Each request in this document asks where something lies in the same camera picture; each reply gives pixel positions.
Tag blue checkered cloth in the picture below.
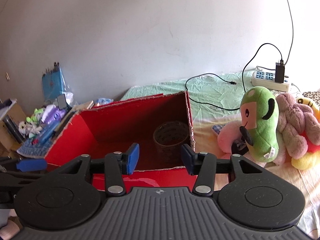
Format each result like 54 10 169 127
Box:
17 138 53 159

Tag green plush toy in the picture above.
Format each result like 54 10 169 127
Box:
239 86 279 163

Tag purple tissue pack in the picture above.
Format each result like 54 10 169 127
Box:
41 105 67 125

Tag small green white plush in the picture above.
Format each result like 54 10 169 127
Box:
18 108 44 138

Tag white power strip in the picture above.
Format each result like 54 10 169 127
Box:
251 70 291 92

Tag stack of books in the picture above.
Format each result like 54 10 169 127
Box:
54 100 94 137

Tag blue pencil case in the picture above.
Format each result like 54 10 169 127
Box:
32 120 60 145

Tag black power adapter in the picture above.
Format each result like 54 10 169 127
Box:
274 59 285 83

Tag blue plastic bag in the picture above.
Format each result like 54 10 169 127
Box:
42 62 67 101

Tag red cardboard box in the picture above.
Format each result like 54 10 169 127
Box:
45 92 195 190

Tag black charging cable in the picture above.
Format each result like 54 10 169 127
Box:
185 42 284 112

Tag mauve knotted plush toy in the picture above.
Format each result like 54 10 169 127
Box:
276 93 319 159

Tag black cylindrical bottle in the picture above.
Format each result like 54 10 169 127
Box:
3 115 24 144

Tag pink plush toy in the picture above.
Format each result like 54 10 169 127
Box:
217 120 286 167

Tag yellow red plush toy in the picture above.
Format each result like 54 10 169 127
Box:
291 97 319 170

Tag grey power cable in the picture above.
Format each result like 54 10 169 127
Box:
282 0 295 67

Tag woven wicker basket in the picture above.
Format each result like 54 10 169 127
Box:
153 121 189 153

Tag small mirror stand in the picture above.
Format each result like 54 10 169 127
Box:
57 94 68 110

